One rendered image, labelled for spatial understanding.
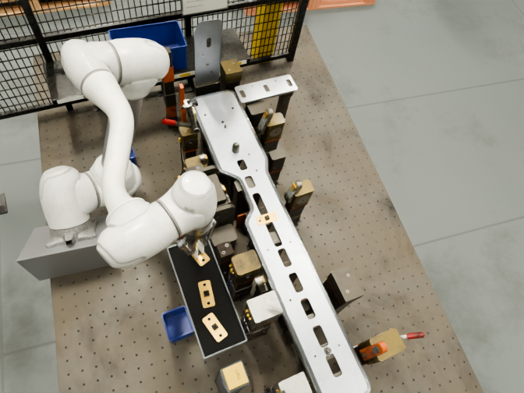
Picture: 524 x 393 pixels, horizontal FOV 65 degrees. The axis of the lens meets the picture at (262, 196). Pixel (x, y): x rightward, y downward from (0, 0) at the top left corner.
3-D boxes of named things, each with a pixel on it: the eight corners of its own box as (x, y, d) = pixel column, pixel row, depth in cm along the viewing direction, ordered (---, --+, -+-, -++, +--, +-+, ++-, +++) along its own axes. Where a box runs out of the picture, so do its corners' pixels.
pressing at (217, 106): (381, 389, 139) (383, 389, 138) (323, 419, 133) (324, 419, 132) (233, 88, 193) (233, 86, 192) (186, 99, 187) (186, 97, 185)
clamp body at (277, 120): (279, 163, 212) (292, 121, 181) (258, 170, 208) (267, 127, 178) (274, 153, 214) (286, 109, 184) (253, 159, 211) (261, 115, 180)
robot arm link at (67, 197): (41, 224, 165) (25, 171, 157) (86, 208, 176) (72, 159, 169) (56, 234, 154) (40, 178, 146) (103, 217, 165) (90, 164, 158)
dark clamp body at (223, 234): (231, 272, 182) (238, 239, 148) (206, 281, 179) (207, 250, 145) (225, 257, 185) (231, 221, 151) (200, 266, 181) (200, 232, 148)
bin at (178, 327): (194, 335, 167) (194, 331, 160) (170, 345, 165) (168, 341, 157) (185, 309, 172) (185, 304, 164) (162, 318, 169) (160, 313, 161)
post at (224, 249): (228, 285, 179) (234, 253, 144) (217, 288, 177) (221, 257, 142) (224, 274, 181) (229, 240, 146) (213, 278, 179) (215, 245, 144)
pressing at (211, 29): (219, 80, 193) (222, 19, 163) (195, 85, 190) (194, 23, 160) (218, 79, 193) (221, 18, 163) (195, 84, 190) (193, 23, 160)
